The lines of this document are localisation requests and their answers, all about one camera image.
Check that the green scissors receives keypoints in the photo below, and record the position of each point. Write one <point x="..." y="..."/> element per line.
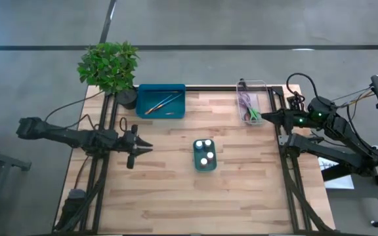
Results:
<point x="254" y="114"/>

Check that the black side table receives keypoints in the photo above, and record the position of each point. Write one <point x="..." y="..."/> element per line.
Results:
<point x="2" y="160"/>

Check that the small teal basket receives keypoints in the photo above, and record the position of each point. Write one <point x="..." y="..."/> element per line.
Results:
<point x="198" y="165"/>

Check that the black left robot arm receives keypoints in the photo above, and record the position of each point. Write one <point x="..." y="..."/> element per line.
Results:
<point x="61" y="136"/>

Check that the white paper sheet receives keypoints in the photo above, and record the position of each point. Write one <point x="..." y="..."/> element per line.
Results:
<point x="340" y="180"/>

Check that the blue paint bottle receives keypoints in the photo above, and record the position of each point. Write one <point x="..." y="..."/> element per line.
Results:
<point x="199" y="145"/>

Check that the black paint bottle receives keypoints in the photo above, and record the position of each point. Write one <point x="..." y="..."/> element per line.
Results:
<point x="207" y="143"/>

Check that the grey metal bracket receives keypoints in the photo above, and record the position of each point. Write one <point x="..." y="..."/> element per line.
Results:
<point x="284" y="139"/>

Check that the clear plastic container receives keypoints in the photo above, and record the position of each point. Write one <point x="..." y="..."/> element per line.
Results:
<point x="264" y="95"/>

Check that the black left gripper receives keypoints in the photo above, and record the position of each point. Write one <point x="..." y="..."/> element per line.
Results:
<point x="130" y="145"/>

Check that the blue rectangular bin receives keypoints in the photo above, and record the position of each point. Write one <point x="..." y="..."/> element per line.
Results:
<point x="143" y="98"/>

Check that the green potted plant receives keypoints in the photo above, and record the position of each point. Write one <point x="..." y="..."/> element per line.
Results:
<point x="108" y="65"/>

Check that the black aluminium table frame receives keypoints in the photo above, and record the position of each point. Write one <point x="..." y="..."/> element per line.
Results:
<point x="208" y="88"/>

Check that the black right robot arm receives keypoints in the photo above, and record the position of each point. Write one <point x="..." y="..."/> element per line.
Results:
<point x="327" y="150"/>

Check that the red paint bottle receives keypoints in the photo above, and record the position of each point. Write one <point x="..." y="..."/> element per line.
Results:
<point x="210" y="155"/>

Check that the purple scissors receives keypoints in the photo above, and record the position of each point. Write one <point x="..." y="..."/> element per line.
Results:
<point x="246" y="98"/>

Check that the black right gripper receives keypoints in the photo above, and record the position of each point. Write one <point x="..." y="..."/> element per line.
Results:
<point x="295" y="119"/>

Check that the small black bracket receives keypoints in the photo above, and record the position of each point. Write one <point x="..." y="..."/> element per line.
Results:
<point x="242" y="83"/>

